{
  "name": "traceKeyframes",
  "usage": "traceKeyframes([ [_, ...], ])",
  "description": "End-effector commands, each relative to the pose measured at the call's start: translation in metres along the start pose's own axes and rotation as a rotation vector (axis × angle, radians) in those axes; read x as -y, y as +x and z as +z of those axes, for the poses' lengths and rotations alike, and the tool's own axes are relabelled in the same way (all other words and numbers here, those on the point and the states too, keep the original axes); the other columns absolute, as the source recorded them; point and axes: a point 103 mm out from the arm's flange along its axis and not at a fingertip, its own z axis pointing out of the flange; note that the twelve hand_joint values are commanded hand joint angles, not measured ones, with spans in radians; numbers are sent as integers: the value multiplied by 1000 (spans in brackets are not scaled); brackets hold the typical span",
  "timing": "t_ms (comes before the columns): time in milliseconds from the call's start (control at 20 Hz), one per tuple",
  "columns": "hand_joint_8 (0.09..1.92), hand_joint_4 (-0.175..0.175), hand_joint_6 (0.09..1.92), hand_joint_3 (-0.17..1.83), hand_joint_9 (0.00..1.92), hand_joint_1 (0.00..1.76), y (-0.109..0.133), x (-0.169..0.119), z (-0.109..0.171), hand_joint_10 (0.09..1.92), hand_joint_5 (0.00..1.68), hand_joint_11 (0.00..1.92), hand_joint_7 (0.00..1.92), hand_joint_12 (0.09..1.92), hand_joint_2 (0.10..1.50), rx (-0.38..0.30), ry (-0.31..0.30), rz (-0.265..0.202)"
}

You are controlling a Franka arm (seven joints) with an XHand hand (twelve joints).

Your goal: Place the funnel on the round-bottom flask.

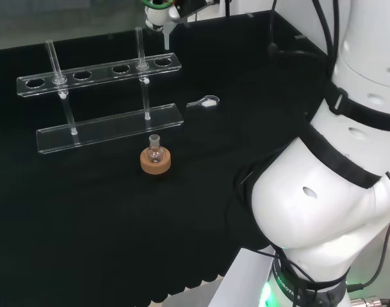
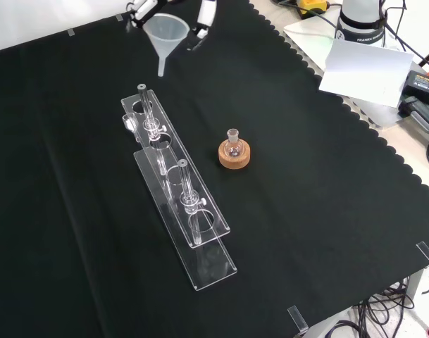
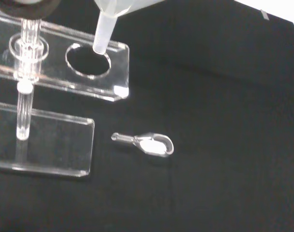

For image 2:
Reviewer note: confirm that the clear acrylic funnel stand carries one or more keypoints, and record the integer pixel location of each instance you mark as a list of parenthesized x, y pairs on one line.
[(186, 176)]

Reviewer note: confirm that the small glass weighing funnel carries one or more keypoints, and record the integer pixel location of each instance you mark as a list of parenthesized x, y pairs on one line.
[(129, 121)]

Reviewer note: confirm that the pale board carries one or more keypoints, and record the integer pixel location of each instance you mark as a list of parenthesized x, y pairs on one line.
[(365, 74)]

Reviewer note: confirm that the yellow stop button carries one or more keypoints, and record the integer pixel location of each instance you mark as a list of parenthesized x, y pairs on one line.
[(311, 5)]

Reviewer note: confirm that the clear cloth clip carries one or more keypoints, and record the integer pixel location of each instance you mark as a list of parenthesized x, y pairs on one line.
[(298, 318), (427, 253), (70, 32), (119, 17)]

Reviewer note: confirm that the translucent plastic funnel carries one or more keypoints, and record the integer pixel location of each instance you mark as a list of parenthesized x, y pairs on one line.
[(165, 31)]

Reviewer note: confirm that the black power adapter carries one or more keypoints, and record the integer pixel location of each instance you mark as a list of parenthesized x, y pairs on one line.
[(423, 84)]

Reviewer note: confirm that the grey metal base plate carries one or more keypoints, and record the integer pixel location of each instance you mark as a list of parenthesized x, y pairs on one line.
[(309, 35)]

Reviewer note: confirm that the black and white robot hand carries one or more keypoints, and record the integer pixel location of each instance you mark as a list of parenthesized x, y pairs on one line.
[(206, 14)]

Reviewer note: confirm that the black cloth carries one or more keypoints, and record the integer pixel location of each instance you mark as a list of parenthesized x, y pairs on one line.
[(305, 211)]

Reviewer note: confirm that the glass round-bottom flask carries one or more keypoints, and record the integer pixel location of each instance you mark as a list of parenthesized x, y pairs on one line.
[(233, 149)]

